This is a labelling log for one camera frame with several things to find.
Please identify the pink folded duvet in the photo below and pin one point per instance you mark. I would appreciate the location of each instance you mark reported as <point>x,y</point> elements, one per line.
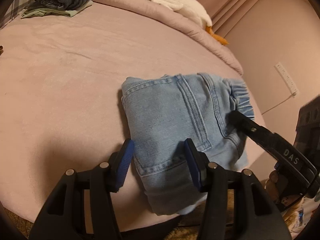
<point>176,21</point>

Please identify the white power strip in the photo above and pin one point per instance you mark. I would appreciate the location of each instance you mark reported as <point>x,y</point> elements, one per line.
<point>287,79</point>

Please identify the person right hand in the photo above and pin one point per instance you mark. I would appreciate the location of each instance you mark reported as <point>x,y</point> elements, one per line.
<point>275,187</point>

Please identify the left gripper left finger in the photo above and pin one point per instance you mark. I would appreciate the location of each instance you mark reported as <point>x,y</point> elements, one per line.
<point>80,205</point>

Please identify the light blue denim pants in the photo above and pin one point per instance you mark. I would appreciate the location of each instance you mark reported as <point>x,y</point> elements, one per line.
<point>162,113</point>

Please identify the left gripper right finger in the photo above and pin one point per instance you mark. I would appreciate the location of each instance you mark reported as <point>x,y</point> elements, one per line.
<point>255,215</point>

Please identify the light green folded garment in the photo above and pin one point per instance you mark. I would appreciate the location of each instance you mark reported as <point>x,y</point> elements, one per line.
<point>35,9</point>

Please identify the plaid pillow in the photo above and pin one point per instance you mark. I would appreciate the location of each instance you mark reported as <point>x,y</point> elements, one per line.
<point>14,9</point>

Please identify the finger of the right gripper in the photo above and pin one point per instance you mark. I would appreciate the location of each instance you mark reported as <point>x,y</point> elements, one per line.
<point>259,134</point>

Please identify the pink bed sheet mattress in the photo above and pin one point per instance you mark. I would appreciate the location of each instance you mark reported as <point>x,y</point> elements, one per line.
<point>60,92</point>

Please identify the white goose plush toy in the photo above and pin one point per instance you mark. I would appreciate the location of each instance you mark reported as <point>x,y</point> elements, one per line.
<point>194,11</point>

